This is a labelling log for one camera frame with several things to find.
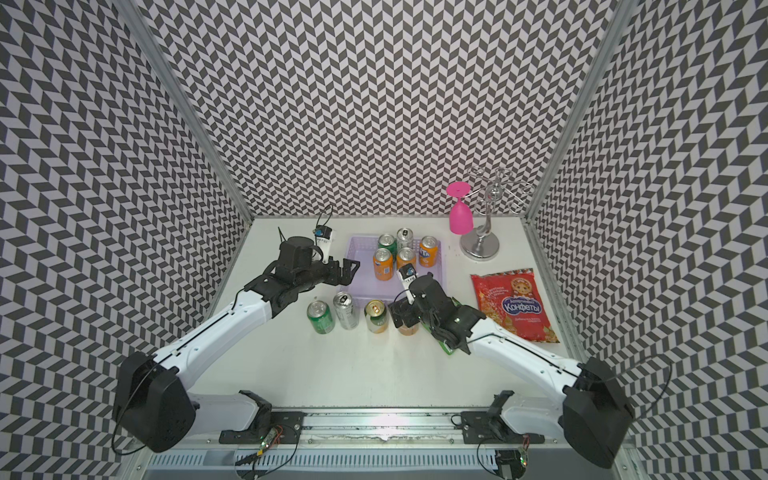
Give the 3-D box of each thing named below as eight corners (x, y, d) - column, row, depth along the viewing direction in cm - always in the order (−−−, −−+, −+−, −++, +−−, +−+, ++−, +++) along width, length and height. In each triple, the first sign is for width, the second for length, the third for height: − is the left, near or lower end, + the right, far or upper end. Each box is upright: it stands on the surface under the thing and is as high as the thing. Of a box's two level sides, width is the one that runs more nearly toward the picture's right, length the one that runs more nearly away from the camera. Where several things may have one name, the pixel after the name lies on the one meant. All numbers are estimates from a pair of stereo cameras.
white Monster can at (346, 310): (339, 330, 91) (331, 309, 80) (342, 314, 94) (334, 291, 84) (358, 330, 91) (352, 309, 80) (359, 314, 94) (354, 291, 84)
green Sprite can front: (313, 336, 90) (304, 320, 81) (317, 317, 94) (308, 300, 85) (333, 336, 90) (325, 320, 81) (335, 317, 94) (329, 300, 85)
